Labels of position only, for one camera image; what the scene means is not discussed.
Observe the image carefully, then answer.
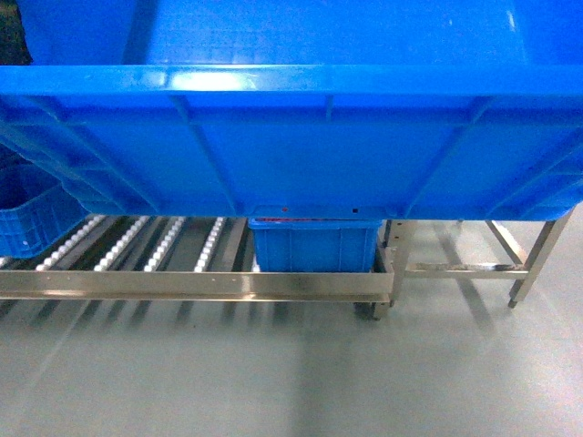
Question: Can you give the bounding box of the small blue crate on shelf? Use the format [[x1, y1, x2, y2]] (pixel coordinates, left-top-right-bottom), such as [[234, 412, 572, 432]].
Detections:
[[249, 218, 382, 273]]

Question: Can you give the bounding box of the large blue plastic crate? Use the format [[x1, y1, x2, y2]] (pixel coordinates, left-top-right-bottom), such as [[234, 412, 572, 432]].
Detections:
[[1, 1, 582, 221]]

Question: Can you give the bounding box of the blue crate left of shelf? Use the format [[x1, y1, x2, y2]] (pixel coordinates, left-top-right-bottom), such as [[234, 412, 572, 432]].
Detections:
[[1, 146, 87, 259]]

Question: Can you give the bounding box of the steel table frame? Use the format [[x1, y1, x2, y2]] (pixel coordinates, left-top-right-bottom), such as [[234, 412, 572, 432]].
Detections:
[[383, 209, 575, 309]]

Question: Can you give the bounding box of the steel roller conveyor shelf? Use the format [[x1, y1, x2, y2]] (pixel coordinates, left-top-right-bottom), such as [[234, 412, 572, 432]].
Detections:
[[1, 215, 399, 320]]

